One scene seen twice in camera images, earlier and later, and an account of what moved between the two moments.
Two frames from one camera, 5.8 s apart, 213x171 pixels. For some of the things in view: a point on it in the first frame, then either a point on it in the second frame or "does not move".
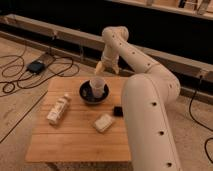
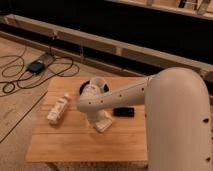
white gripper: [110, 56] to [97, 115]
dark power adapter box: [35, 67] does not move
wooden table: [81, 120] does not move
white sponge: [103, 123] does not move
